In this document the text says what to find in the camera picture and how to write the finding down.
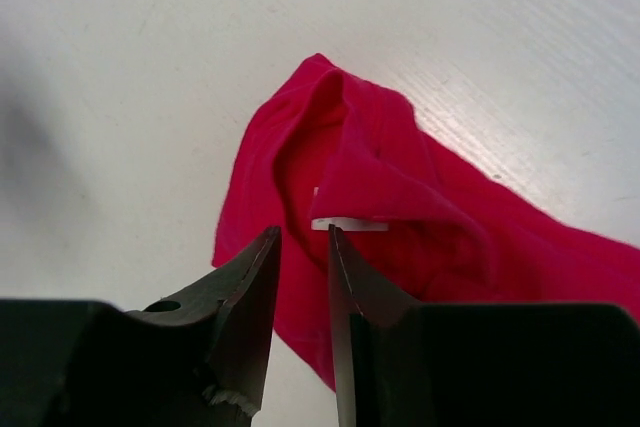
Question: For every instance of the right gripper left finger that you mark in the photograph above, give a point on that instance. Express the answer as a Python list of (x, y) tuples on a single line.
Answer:
[(195, 358)]

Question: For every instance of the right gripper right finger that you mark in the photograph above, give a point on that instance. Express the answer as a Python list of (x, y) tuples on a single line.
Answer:
[(399, 361)]

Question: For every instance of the red t-shirt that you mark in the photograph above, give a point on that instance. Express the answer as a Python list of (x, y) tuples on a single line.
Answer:
[(329, 144)]

